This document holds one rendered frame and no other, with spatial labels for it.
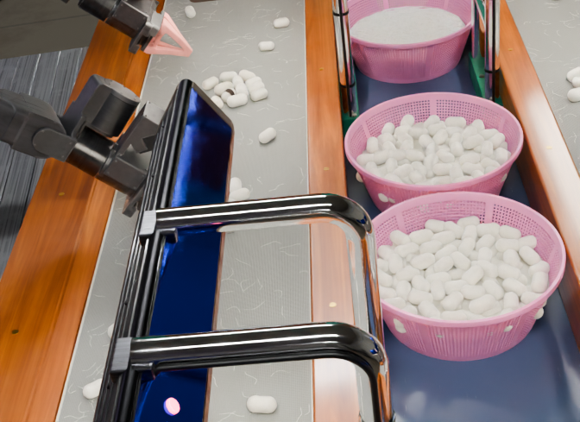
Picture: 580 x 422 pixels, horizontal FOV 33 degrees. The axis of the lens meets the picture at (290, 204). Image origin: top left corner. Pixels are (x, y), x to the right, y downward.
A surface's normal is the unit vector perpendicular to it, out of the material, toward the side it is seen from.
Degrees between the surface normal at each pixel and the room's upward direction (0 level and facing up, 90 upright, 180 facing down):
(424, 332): 108
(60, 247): 0
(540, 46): 0
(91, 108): 90
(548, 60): 0
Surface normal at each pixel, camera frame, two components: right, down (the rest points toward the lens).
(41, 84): -0.11, -0.81
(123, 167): -0.02, 0.58
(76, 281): 0.62, -0.64
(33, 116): 0.42, 0.49
